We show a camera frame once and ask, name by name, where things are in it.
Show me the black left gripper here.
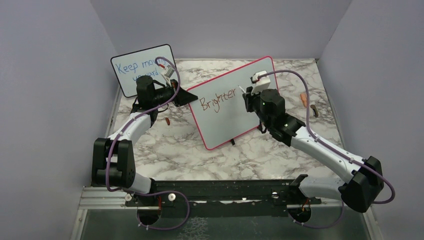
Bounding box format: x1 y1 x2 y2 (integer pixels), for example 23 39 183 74
152 79 198 107

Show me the pink framed whiteboard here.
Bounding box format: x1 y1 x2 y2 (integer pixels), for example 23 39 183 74
187 56 275 150

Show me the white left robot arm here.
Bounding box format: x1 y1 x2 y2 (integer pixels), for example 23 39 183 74
91 75 198 206

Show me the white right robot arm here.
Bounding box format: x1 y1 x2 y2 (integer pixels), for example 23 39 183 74
242 87 384 213

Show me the black framed written whiteboard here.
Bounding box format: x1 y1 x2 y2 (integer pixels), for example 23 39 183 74
110 44 175 98

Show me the orange marker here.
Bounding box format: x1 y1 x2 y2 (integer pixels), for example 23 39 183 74
299 92 309 108

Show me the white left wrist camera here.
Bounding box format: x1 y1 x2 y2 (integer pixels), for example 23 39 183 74
160 65 175 86

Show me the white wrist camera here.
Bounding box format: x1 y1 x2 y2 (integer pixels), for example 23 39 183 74
160 65 175 86
250 70 271 96

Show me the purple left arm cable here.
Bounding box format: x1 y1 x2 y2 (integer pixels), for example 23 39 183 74
104 56 191 232

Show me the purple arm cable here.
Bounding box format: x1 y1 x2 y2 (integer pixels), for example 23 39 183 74
104 56 191 232
255 69 396 229

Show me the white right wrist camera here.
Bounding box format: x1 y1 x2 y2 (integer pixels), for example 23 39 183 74
250 70 271 96

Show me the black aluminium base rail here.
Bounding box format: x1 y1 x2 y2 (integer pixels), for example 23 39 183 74
78 178 374 220

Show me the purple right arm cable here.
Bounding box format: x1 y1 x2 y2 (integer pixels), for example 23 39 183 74
255 69 396 229

